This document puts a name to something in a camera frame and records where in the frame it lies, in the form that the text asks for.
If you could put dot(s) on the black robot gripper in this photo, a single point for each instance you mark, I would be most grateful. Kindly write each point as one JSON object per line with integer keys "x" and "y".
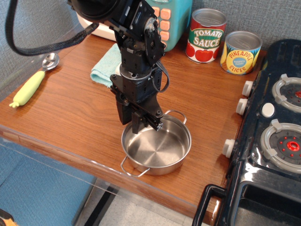
{"x": 137, "y": 101}

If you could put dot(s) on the stainless steel pan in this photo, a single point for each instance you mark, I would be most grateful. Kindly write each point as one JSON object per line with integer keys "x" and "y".
{"x": 156, "y": 152}

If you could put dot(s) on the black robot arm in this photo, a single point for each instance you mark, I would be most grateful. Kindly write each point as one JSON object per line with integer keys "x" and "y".
{"x": 136, "y": 66}

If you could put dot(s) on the white brown toy mushroom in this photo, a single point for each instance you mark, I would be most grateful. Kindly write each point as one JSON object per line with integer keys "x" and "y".
{"x": 117, "y": 69}

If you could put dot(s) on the teal folded cloth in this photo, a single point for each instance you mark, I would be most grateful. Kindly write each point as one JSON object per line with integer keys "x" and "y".
{"x": 102, "y": 71}

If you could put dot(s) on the teal cream toy microwave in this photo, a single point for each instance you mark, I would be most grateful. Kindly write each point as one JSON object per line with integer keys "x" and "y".
{"x": 176, "y": 21}

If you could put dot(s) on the tomato sauce can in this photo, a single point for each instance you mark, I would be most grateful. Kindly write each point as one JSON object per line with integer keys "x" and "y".
{"x": 206, "y": 31}

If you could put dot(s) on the pineapple slices can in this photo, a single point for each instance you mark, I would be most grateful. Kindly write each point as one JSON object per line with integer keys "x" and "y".
{"x": 240, "y": 52}

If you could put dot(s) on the black toy stove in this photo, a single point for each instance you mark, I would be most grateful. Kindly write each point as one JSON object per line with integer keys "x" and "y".
{"x": 263, "y": 186}

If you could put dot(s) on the orange object at corner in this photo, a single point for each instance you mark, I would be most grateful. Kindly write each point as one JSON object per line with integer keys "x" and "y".
{"x": 7, "y": 222}

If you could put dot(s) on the green handled metal spoon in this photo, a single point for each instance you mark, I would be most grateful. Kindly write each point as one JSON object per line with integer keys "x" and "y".
{"x": 29, "y": 88}

